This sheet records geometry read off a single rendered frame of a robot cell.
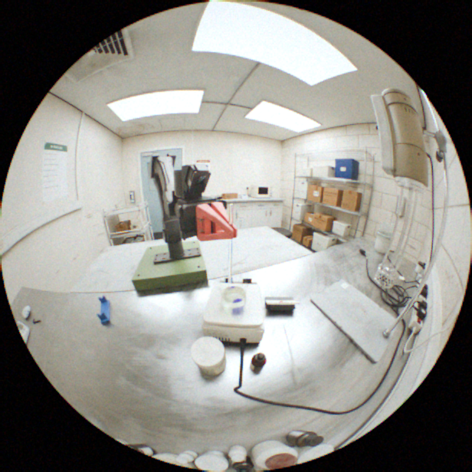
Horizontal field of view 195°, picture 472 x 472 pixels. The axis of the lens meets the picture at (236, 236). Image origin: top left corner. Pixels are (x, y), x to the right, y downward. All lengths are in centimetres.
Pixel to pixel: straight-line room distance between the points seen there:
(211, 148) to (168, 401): 336
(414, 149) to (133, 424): 73
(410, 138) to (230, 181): 318
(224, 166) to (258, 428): 338
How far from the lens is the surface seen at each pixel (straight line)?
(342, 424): 40
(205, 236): 24
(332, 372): 39
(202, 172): 26
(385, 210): 248
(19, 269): 151
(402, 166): 37
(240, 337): 32
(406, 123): 40
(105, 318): 51
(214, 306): 31
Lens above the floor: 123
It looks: 22 degrees down
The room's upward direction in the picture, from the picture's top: straight up
